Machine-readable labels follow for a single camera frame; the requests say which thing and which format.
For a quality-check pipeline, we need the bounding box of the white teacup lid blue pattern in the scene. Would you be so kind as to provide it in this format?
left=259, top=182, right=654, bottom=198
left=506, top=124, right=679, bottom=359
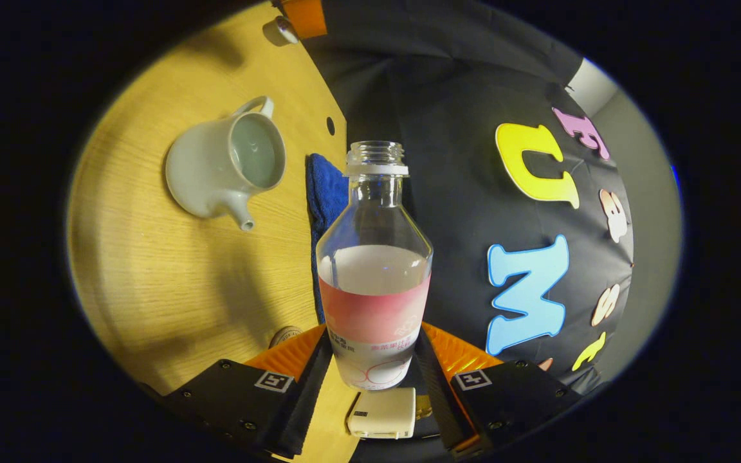
left=262, top=16, right=299, bottom=47

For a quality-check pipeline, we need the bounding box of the white toaster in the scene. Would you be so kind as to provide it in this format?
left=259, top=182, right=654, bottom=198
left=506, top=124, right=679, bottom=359
left=347, top=387, right=417, bottom=440

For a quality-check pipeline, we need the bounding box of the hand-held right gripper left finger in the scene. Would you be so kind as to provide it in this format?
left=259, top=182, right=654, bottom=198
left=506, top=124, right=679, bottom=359
left=152, top=325, right=334, bottom=460

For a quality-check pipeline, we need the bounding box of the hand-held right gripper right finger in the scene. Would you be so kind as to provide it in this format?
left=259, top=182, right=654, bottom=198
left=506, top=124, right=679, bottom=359
left=414, top=322, right=583, bottom=458

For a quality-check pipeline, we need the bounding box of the blue towel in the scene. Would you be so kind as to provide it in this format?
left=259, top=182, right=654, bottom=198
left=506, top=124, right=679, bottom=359
left=305, top=153, right=351, bottom=324

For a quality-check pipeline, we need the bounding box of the white ceramic teacup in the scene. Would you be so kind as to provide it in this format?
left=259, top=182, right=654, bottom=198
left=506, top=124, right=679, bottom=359
left=165, top=96, right=288, bottom=232

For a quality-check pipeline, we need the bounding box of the clear water bottle pink label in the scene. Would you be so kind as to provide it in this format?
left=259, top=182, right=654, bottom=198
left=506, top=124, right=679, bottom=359
left=316, top=140, right=434, bottom=391

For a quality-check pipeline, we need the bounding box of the black backdrop cloth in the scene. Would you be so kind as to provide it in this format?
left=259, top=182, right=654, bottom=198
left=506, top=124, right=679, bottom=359
left=287, top=0, right=635, bottom=460

